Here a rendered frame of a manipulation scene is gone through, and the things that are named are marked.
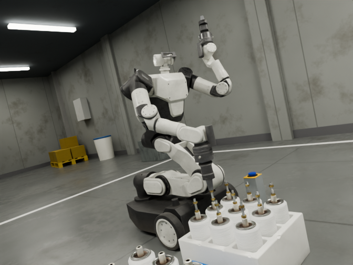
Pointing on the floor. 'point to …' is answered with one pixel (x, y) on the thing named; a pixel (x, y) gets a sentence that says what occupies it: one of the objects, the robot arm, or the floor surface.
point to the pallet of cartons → (68, 153)
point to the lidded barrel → (104, 147)
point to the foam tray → (293, 252)
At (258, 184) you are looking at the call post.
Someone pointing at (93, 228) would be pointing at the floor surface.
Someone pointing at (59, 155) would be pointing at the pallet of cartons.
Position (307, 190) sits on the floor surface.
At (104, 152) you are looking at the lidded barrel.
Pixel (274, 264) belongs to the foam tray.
